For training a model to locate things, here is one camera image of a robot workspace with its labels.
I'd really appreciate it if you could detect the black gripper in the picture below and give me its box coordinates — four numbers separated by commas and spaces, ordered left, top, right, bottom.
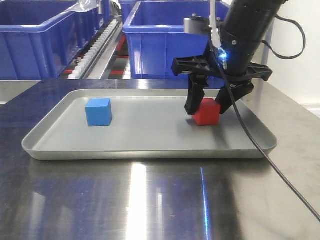
171, 27, 273, 115

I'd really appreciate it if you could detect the red cube block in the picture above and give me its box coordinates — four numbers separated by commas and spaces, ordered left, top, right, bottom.
192, 98, 221, 126

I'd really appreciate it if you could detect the blue cube block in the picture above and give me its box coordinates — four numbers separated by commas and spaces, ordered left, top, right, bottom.
85, 98, 113, 127

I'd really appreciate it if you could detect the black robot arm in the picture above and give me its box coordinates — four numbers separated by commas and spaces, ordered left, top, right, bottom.
171, 0, 284, 115

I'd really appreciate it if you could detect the blue plastic bin right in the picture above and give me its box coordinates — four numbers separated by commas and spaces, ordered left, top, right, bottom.
123, 1, 210, 80

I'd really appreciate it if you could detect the blue plastic bin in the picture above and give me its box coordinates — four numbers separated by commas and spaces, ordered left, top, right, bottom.
123, 1, 210, 80
0, 0, 100, 80

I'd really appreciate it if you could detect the blue bin rear right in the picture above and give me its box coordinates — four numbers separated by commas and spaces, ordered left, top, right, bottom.
118, 0, 230, 24

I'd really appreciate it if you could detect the blue rear left bin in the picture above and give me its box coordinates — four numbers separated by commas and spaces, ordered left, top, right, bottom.
101, 0, 111, 23

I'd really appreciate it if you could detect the grey metal tray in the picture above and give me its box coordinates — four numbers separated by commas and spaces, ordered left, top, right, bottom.
21, 89, 277, 161

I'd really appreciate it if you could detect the clear plastic sheet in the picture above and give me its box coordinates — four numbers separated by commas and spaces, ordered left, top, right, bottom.
67, 0, 101, 13

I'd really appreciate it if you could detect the blue plastic bin left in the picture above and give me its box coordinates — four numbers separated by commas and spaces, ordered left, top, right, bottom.
0, 0, 100, 80

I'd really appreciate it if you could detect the black cable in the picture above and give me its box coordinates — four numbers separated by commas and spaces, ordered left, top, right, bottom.
209, 14, 320, 221

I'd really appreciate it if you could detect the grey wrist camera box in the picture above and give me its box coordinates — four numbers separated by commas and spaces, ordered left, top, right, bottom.
183, 15, 212, 36

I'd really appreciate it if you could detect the steel shelf upright post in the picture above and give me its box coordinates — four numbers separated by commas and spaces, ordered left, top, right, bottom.
251, 20, 275, 66

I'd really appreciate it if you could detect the white roller conveyor rail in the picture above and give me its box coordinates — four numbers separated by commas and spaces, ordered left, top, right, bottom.
67, 19, 119, 80

